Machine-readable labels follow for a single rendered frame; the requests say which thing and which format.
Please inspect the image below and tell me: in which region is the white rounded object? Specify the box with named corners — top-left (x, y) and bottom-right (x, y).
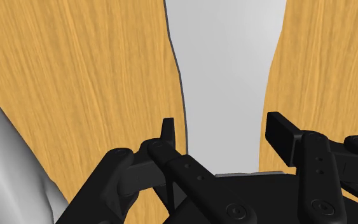
top-left (0, 80), bottom-right (69, 224)

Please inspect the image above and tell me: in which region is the white tapered object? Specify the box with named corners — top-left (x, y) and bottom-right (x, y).
top-left (163, 0), bottom-right (288, 176)

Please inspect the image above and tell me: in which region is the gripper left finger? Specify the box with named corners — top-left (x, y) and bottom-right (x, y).
top-left (54, 117), bottom-right (259, 224)

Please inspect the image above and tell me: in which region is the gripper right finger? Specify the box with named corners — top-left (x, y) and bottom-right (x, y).
top-left (265, 111), bottom-right (358, 224)

